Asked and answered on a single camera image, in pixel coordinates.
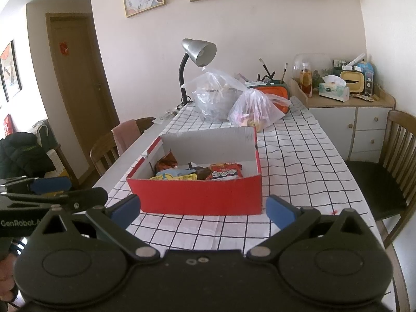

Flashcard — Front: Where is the checked tablecloth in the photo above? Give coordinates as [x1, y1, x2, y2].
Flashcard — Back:
[93, 96, 400, 312]

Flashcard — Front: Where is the dark red chip packet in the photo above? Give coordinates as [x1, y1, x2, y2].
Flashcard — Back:
[155, 151, 179, 173]

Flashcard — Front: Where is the red snack packet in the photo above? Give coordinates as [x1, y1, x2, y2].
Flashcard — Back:
[208, 162, 244, 180]

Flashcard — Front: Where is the glass vase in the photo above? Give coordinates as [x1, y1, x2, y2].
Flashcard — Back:
[292, 53, 332, 82]

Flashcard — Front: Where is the black jacket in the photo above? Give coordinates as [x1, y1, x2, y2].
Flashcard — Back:
[0, 132, 56, 179]

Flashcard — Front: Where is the red cardboard box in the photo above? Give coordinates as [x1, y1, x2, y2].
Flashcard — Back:
[126, 127, 262, 216]

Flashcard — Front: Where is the black framed wall picture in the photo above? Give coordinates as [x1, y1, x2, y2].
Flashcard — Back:
[0, 41, 23, 103]

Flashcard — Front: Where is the pink cloth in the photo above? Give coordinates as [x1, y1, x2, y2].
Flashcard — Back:
[111, 119, 141, 157]

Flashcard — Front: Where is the yellow tissue holder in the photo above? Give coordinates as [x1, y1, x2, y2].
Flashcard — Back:
[340, 70, 365, 96]

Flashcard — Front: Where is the silver desk lamp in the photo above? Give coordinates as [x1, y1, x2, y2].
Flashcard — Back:
[179, 38, 217, 106]

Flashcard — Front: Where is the white sideboard cabinet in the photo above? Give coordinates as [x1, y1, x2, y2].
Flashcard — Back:
[289, 78, 397, 163]

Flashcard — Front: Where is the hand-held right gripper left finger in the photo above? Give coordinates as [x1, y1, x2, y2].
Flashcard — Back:
[28, 194, 160, 263]

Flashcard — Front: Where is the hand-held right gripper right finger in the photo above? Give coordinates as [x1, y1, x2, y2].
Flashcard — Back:
[246, 195, 379, 263]

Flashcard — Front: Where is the amber liquid bottle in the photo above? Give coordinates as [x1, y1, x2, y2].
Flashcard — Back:
[300, 68, 313, 99]

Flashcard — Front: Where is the wooden door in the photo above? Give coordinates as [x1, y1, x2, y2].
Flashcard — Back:
[45, 13, 121, 179]

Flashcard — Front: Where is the blue packaged item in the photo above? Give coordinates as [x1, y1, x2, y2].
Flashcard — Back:
[359, 60, 376, 95]

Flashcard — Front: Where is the clear plastic bag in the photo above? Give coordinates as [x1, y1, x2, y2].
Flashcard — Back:
[192, 67, 248, 122]

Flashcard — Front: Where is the green tissue box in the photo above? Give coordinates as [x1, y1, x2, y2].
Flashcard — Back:
[318, 75, 351, 101]

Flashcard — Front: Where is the plastic bag of snacks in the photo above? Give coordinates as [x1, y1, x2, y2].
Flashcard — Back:
[227, 88, 291, 132]

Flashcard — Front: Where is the wooden chair with dark seat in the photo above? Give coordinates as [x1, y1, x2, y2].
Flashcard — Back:
[344, 110, 416, 249]

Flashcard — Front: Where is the orange container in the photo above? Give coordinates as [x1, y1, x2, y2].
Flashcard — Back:
[247, 83, 291, 114]

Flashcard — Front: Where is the person's left hand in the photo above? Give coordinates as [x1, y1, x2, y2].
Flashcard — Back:
[0, 252, 21, 303]

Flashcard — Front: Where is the dark snack packet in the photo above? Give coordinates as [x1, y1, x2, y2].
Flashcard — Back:
[191, 162, 212, 180]

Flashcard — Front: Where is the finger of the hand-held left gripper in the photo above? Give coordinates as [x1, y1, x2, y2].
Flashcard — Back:
[0, 175, 73, 196]
[0, 187, 108, 215]

